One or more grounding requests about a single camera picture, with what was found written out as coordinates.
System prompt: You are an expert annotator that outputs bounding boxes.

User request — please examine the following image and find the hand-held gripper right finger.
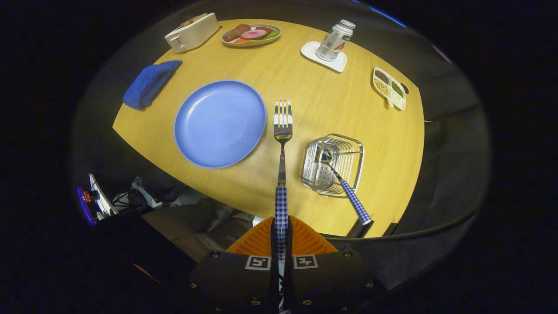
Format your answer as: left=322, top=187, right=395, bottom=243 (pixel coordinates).
left=288, top=216, right=386, bottom=314

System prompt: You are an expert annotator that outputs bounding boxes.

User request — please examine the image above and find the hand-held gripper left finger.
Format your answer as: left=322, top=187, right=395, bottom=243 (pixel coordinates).
left=188, top=216, right=279, bottom=314

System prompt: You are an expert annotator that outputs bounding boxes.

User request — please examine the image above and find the spoon with checkered handle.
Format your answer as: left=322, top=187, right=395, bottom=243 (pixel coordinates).
left=320, top=146, right=372, bottom=226

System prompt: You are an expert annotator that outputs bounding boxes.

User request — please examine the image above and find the fork with checkered handle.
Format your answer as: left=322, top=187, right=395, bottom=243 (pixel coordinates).
left=273, top=100, right=293, bottom=312

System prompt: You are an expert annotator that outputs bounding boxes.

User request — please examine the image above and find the person's black clothing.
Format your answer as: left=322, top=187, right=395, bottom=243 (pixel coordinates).
left=98, top=212, right=197, bottom=288

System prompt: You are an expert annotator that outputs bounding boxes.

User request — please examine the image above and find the blue round plate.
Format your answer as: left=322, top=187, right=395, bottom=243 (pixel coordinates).
left=174, top=80, right=267, bottom=169

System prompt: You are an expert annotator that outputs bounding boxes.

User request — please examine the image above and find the white divided seasoning tray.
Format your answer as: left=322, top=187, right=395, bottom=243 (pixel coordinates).
left=372, top=67, right=407, bottom=111

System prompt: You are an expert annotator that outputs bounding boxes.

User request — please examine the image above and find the blue folded cloth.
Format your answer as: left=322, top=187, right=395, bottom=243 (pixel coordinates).
left=123, top=60, right=184, bottom=110

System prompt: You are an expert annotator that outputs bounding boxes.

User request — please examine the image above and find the white square coaster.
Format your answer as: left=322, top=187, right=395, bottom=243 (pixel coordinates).
left=301, top=41, right=348, bottom=73

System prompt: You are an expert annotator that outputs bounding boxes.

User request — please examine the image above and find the grey plate of food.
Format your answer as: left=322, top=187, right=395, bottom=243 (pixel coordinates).
left=221, top=24, right=282, bottom=48

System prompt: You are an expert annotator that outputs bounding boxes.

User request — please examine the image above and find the brown sausage piece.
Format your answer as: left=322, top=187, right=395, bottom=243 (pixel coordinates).
left=223, top=24, right=253, bottom=42

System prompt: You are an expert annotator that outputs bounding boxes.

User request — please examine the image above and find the white toaster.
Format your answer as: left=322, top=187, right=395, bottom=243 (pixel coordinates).
left=164, top=12, right=220, bottom=54

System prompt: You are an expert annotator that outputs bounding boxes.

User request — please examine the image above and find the toast slice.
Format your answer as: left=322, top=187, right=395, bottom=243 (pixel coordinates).
left=180, top=13, right=209, bottom=27

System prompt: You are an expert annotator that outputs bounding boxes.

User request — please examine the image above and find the metal wire basket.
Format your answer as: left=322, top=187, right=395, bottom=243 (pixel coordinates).
left=300, top=133, right=365, bottom=199

